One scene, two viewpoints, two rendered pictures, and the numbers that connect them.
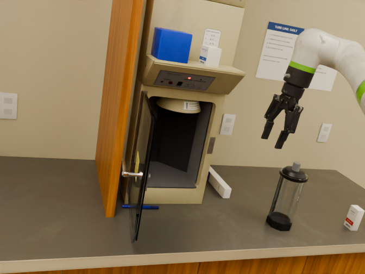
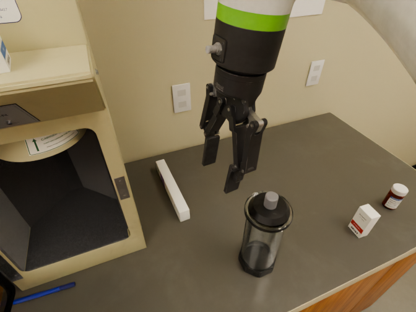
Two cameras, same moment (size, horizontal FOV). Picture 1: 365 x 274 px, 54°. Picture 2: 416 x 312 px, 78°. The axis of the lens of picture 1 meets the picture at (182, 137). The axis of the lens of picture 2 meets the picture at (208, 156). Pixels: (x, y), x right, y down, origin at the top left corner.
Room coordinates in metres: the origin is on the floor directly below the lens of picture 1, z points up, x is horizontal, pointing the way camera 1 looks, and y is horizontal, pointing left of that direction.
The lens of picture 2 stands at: (0.91, -0.30, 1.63)
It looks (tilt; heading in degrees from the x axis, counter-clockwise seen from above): 40 degrees down; 359
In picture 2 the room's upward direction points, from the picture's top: straight up
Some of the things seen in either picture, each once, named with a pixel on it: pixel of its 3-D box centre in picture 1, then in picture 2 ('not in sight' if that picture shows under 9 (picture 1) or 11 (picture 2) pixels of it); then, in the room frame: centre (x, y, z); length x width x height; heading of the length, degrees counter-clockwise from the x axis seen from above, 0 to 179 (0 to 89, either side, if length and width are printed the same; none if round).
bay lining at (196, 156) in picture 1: (167, 133); (54, 172); (1.37, 0.06, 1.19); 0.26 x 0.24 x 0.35; 111
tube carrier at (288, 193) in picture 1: (286, 198); (262, 235); (1.27, -0.44, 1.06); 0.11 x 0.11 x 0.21
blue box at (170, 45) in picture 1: (170, 44); not in sight; (1.17, 0.09, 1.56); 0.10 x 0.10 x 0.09; 21
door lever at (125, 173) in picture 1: (130, 169); not in sight; (0.96, 0.13, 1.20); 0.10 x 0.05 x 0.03; 14
